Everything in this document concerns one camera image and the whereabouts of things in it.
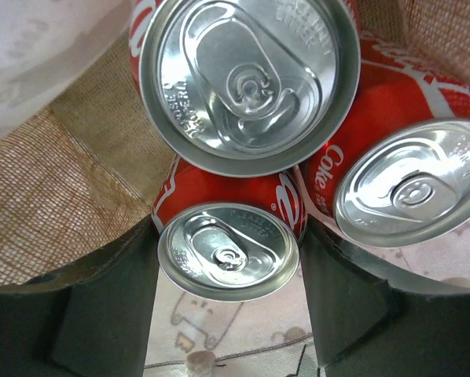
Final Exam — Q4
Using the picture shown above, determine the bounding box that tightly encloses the canvas bag with cat print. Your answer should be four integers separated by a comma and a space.
0, 1, 470, 376

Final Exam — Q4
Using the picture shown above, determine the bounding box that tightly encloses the red cola can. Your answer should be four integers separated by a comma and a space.
128, 0, 361, 178
151, 156, 307, 302
300, 30, 470, 248

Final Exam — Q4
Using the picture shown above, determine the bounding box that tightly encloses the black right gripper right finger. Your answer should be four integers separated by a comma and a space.
300, 219, 470, 376

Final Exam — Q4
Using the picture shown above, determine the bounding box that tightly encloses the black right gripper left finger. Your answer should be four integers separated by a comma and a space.
0, 218, 159, 376

